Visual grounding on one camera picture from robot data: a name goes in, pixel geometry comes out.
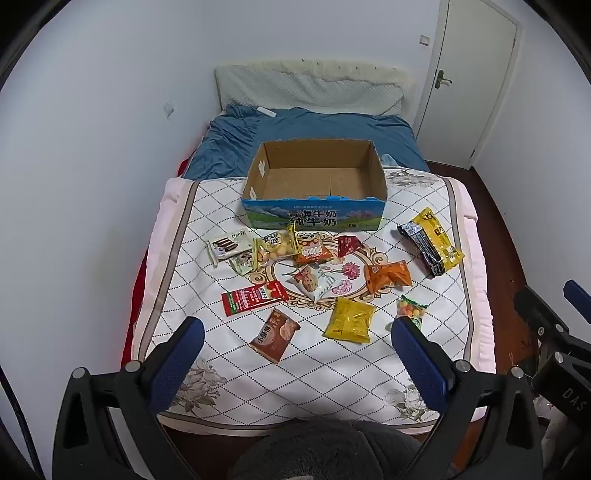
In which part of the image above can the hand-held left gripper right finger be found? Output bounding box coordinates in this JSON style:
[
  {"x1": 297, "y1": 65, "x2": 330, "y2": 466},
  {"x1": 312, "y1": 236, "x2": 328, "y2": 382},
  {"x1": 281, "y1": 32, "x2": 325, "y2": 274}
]
[{"x1": 391, "y1": 316, "x2": 544, "y2": 480}]

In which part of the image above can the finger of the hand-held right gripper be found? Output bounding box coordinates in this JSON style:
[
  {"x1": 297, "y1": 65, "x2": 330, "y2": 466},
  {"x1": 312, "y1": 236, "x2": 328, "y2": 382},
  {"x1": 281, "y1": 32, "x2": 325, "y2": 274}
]
[
  {"x1": 512, "y1": 285, "x2": 575, "y2": 352},
  {"x1": 562, "y1": 278, "x2": 591, "y2": 325}
]

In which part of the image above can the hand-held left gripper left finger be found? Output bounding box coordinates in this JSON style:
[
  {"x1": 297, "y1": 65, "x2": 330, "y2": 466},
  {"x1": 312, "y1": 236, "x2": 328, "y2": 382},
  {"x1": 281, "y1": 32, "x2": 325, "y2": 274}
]
[{"x1": 54, "y1": 316, "x2": 206, "y2": 480}]

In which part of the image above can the cream chocolate cookie packet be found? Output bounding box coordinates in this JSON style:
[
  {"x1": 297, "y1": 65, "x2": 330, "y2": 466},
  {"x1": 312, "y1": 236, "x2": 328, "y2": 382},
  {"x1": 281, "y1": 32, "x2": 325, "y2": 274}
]
[{"x1": 206, "y1": 231, "x2": 254, "y2": 267}]

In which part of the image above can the white cookie packet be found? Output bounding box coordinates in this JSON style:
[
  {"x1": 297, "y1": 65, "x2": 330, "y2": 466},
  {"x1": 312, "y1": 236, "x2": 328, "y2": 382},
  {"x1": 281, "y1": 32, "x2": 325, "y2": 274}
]
[{"x1": 283, "y1": 263, "x2": 341, "y2": 304}]

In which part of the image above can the cardboard box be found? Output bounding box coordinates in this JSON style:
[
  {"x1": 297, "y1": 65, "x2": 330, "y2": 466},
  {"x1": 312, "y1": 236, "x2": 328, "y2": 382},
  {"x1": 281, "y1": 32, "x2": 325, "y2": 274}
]
[{"x1": 241, "y1": 139, "x2": 387, "y2": 232}]

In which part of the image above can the colourful candy ball packet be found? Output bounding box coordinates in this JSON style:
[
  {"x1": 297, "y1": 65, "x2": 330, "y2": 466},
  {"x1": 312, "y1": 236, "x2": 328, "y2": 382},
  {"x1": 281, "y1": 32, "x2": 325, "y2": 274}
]
[{"x1": 396, "y1": 294, "x2": 428, "y2": 330}]

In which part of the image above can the white printed quilt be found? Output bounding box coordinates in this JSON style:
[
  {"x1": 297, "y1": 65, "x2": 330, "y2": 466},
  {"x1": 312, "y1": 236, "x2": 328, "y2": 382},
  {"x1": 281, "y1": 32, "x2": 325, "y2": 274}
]
[{"x1": 130, "y1": 168, "x2": 498, "y2": 435}]

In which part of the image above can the red cloth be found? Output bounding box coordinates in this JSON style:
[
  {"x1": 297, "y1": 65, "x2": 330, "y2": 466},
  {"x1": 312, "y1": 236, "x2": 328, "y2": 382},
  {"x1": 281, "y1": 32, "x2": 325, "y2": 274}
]
[{"x1": 120, "y1": 156, "x2": 191, "y2": 366}]

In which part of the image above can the plain yellow snack packet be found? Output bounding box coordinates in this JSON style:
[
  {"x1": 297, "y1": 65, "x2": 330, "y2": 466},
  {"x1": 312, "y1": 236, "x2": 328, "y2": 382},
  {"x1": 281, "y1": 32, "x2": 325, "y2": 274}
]
[{"x1": 323, "y1": 296, "x2": 376, "y2": 344}]

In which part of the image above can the crumpled orange snack packet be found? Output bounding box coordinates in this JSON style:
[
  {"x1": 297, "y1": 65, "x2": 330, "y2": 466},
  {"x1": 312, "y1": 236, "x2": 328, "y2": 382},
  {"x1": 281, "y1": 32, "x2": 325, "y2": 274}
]
[{"x1": 364, "y1": 260, "x2": 413, "y2": 295}]

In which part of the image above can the long red snack packet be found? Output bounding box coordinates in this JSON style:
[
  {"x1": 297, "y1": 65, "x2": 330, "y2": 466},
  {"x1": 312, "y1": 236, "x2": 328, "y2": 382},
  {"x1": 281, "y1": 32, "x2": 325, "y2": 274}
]
[{"x1": 221, "y1": 280, "x2": 284, "y2": 318}]

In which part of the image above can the brown pastry packet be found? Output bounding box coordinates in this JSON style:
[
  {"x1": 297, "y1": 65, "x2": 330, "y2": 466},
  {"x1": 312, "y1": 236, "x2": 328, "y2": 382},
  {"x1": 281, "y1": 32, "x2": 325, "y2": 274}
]
[{"x1": 249, "y1": 308, "x2": 301, "y2": 365}]

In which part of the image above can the small pale green packet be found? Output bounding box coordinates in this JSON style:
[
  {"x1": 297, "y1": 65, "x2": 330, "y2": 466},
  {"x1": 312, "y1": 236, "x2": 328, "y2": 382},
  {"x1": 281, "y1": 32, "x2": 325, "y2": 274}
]
[{"x1": 230, "y1": 251, "x2": 257, "y2": 277}]

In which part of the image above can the yellow and black snack packet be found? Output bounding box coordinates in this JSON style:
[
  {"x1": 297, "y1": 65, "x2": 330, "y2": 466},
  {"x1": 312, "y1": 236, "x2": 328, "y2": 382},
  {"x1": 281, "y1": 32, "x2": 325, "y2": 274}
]
[{"x1": 412, "y1": 207, "x2": 465, "y2": 273}]

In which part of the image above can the grey fleece clothing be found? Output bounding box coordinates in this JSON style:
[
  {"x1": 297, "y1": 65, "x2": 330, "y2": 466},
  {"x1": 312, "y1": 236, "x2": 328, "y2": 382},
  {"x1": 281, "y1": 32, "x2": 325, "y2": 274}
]
[{"x1": 240, "y1": 416, "x2": 423, "y2": 480}]

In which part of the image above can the red triangular snack packet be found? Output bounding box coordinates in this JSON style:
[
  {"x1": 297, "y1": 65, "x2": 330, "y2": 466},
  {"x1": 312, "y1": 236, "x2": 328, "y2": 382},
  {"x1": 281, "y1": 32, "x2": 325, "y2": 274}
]
[{"x1": 336, "y1": 234, "x2": 363, "y2": 258}]

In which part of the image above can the yellow round biscuit packet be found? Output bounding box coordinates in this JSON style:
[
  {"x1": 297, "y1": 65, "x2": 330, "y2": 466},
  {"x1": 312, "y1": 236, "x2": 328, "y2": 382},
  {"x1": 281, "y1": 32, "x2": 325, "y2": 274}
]
[{"x1": 253, "y1": 224, "x2": 298, "y2": 266}]

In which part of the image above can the orange cartoon snack packet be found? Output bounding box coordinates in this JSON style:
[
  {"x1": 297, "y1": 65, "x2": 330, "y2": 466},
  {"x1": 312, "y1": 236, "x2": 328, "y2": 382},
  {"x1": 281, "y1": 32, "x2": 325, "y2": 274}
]
[{"x1": 294, "y1": 231, "x2": 333, "y2": 265}]

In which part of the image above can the blue bedsheet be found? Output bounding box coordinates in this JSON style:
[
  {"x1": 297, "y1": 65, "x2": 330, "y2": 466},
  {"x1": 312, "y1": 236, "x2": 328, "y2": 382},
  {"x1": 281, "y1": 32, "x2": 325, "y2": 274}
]
[{"x1": 181, "y1": 104, "x2": 431, "y2": 182}]

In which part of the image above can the white door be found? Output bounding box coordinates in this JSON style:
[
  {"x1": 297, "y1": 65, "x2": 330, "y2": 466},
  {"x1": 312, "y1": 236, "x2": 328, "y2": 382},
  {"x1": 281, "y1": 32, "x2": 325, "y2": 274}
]
[{"x1": 412, "y1": 0, "x2": 523, "y2": 170}]

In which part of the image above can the white quilted headboard cushion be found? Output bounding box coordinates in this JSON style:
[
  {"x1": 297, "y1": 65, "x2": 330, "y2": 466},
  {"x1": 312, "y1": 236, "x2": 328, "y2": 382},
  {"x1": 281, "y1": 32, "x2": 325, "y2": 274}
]
[{"x1": 214, "y1": 58, "x2": 413, "y2": 117}]

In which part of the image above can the black cable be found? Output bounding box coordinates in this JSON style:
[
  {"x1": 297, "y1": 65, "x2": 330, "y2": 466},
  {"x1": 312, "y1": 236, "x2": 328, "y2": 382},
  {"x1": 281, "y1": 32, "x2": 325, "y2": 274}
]
[{"x1": 0, "y1": 364, "x2": 40, "y2": 480}]

